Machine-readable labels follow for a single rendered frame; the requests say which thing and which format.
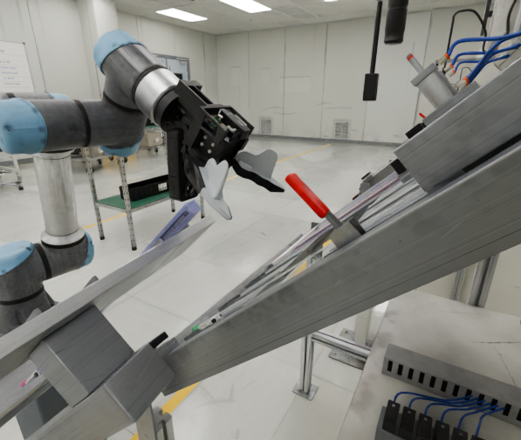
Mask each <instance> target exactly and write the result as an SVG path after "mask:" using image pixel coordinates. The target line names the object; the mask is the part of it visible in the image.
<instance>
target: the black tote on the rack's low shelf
mask: <svg viewBox="0 0 521 440"><path fill-rule="evenodd" d="M127 187H128V193H129V199H130V201H131V202H135V201H139V200H141V199H144V198H147V197H150V196H155V195H158V194H160V193H163V192H167V191H169V182H168V175H161V176H157V177H154V178H150V179H147V180H143V181H139V182H133V183H130V184H128V185H127ZM119 189H120V197H121V199H123V200H124V196H123V189H122V186H119Z"/></svg>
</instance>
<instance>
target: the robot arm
mask: <svg viewBox="0 0 521 440"><path fill-rule="evenodd" d="M93 58H94V61H95V63H96V65H97V67H98V68H99V69H100V71H101V72H102V73H103V74H104V75H105V76H106V79H105V84H104V90H103V95H102V99H101V100H71V99H70V98H69V97H68V96H66V95H64V94H62V93H49V92H45V93H0V148H1V149H2V150H3V151H4V152H5V153H7V154H10V155H19V154H26V155H33V160H34V165H35V170H36V176H37V181H38V191H39V196H40V202H41V206H42V211H43V217H44V222H45V230H43V231H42V232H41V235H40V238H41V242H38V243H35V244H33V243H32V242H31V241H29V240H20V241H14V242H11V243H7V244H4V245H1V246H0V333H3V334H7V333H9V332H11V331H13V330H14V329H16V328H18V327H20V326H22V325H23V324H24V323H25V321H27V319H28V318H29V316H30V315H31V313H32V312H33V310H35V309H37V308H38V309H39V310H40V311H41V312H42V313H43V312H45V311H47V310H48V309H50V308H52V307H53V306H55V305H56V303H55V301H54V300H53V299H52V297H51V296H50V295H49V293H48V292H47V291H46V290H45V288H44V284H43V282H44V281H46V280H48V279H51V278H55V277H57V276H60V275H63V274H66V273H68V272H72V271H75V270H79V269H81V268H82V267H84V266H87V265H89V264H90V263H91V262H92V261H93V257H94V246H93V240H92V238H91V236H90V235H89V233H88V232H87V231H85V230H84V229H83V228H82V227H81V226H79V223H78V215H77V207H76V200H75V192H74V184H73V176H72V161H71V152H72V151H73V150H75V148H90V147H99V148H100V149H101V150H102V151H104V152H105V153H107V154H109V155H112V156H114V155H117V156H119V157H128V156H130V155H133V154H134V153H135V152H136V151H137V150H138V148H139V146H140V143H141V140H142V138H143V136H144V133H145V130H144V129H145V126H146V123H147V118H149V119H150V120H151V121H152V122H153V123H154V124H155V125H157V126H159V127H160V128H161V129H162V130H163V131H164V132H166V133H167V149H168V182H169V197H170V198H171V199H173V200H176V201H179V202H185V201H187V200H189V199H192V198H195V197H197V196H198V194H201V195H202V197H203V199H204V200H205V201H206V202H207V203H208V204H209V205H210V206H211V207H212V208H213V209H214V210H215V211H217V212H218V213H219V214H220V215H221V216H222V217H224V218H225V219H226V220H231V218H232V215H231V213H230V208H229V206H228V205H227V203H226V202H225V201H224V200H223V192H222V191H223V186H224V184H225V181H226V178H227V175H228V173H229V168H230V167H232V168H233V169H234V171H235V172H236V174H237V175H239V176H241V177H242V178H245V179H249V180H251V181H253V182H254V183H255V184H257V185H258V186H262V187H264V188H266V189H267V190H269V191H270V192H281V193H284V191H285V188H284V187H283V186H282V185H281V184H280V183H279V182H278V181H276V180H275V179H274V178H273V177H271V176H272V173H273V170H274V168H275V164H276V161H277V158H278V154H277V153H276V152H275V151H274V150H272V149H266V150H265V151H263V152H262V153H260V154H258V155H254V154H252V153H250V152H248V151H241V152H239V151H240V150H243V149H244V148H245V146H246V145H247V143H248V141H249V140H250V139H249V137H250V134H251V133H252V131H253V129H254V127H253V126H252V125H251V124H250V123H249V122H248V121H247V120H246V119H245V118H244V117H243V116H242V115H241V114H240V113H239V112H238V111H237V110H235V109H234V108H233V107H232V106H224V105H223V104H214V103H213V102H212V101H211V100H210V99H209V98H208V97H207V96H206V95H205V94H204V93H202V92H201V89H202V85H201V84H200V83H199V82H198V81H197V80H191V81H187V80H184V79H178V78H177V77H176V76H175V75H174V74H173V73H172V72H171V71H170V70H169V69H168V68H167V67H166V66H165V65H164V64H163V63H162V62H161V61H160V60H159V59H158V58H157V57H155V56H154V55H153V54H152V53H151V52H150V51H149V50H148V49H147V47H146V46H145V45H144V44H143V43H140V42H139V41H137V40H136V39H135V38H134V37H133V36H131V35H130V34H129V33H127V32H125V31H121V30H113V31H108V32H106V33H105V34H103V35H102V36H101V37H100V38H99V39H98V41H97V42H96V44H95V46H94V49H93ZM220 109H225V110H221V112H220V113H219V111H220ZM235 115H237V116H238V117H239V118H240V119H241V120H242V121H244V122H245V123H246V124H247V126H245V125H244V124H243V123H242V122H241V121H240V120H239V119H238V118H237V117H236V116H235ZM238 152H239V153H238Z"/></svg>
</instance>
